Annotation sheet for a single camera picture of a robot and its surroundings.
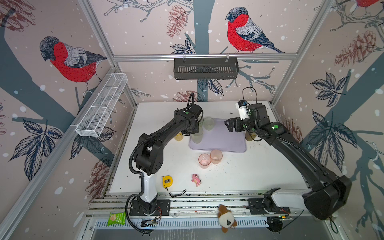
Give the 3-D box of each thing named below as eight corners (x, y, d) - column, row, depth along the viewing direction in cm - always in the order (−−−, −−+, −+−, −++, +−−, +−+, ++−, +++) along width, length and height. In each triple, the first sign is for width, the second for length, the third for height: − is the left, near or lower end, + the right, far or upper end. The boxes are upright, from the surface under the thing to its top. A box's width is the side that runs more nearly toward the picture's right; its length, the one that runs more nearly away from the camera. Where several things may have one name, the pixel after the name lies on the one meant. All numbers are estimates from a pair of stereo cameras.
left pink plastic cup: (196, 164, 90) (196, 159, 84) (202, 156, 94) (203, 151, 88) (205, 171, 88) (206, 166, 82) (211, 162, 91) (212, 157, 85)
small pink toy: (189, 178, 85) (189, 177, 83) (194, 173, 87) (194, 171, 84) (197, 187, 82) (197, 186, 79) (202, 181, 84) (202, 180, 81)
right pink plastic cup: (210, 164, 91) (211, 159, 85) (209, 154, 95) (210, 149, 89) (221, 164, 91) (223, 159, 85) (220, 154, 95) (221, 149, 89)
